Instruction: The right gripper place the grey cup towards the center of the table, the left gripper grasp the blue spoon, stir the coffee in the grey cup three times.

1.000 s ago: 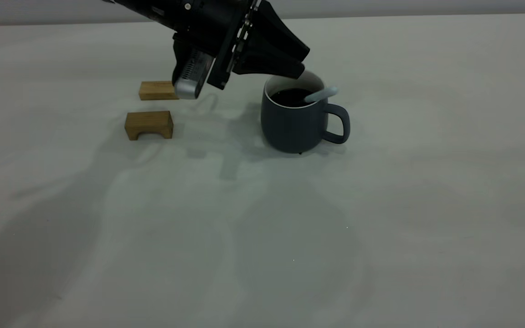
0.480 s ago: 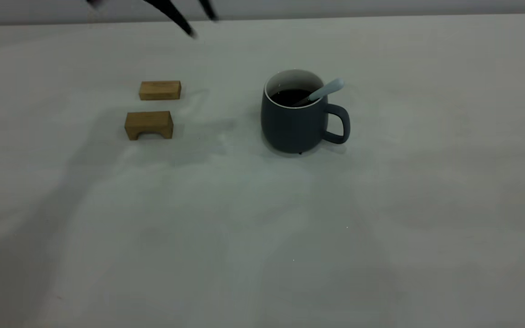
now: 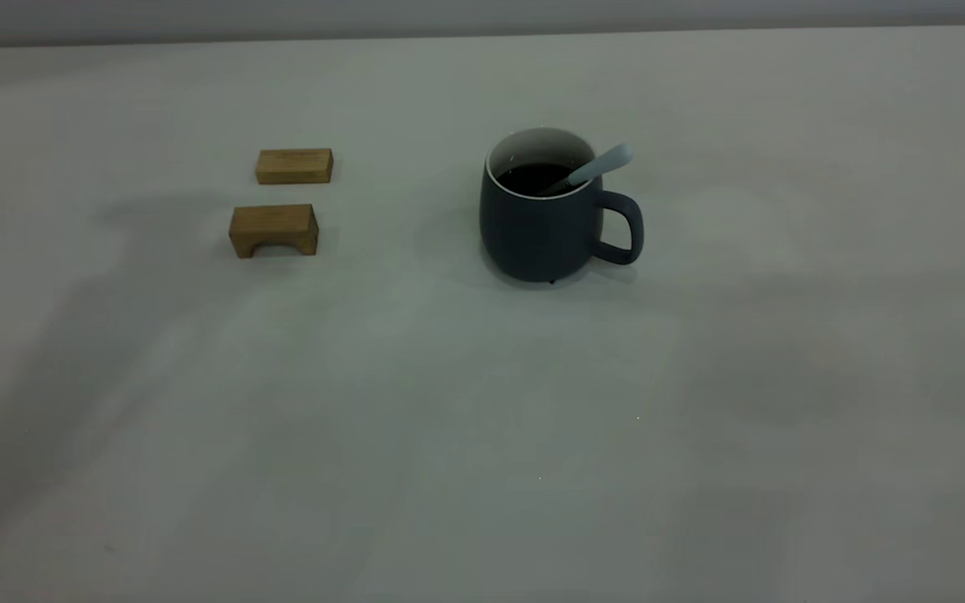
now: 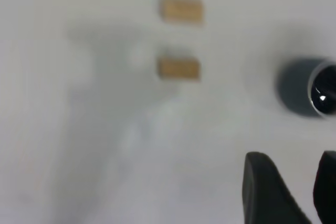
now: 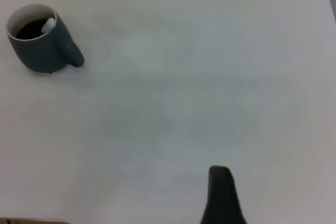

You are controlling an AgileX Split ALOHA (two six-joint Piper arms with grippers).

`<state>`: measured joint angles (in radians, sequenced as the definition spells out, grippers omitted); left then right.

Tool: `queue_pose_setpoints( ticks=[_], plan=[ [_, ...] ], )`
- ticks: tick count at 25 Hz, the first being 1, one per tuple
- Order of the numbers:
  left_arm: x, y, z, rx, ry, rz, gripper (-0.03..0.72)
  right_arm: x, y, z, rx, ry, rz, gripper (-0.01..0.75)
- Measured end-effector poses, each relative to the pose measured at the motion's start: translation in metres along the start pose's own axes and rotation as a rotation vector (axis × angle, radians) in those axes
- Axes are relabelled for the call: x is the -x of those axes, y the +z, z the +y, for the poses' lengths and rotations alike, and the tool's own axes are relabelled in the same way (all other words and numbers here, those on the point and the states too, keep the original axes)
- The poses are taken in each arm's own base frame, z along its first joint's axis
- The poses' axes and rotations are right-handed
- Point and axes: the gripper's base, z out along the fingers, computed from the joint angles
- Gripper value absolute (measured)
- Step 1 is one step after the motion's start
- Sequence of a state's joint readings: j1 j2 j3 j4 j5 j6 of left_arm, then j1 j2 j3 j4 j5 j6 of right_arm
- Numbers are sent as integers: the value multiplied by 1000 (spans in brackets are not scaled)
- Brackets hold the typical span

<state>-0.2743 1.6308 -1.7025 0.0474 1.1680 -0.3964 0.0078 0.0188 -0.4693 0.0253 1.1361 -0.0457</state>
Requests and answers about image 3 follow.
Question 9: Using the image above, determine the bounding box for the dark grey ceramic mug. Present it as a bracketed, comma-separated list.
[479, 127, 645, 284]

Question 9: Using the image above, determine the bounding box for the spoon with pale blue handle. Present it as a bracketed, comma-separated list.
[543, 143, 636, 198]

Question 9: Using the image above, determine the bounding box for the arched wooden block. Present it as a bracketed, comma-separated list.
[229, 204, 320, 259]

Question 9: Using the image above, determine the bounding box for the flat wooden block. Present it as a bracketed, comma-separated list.
[255, 148, 334, 185]

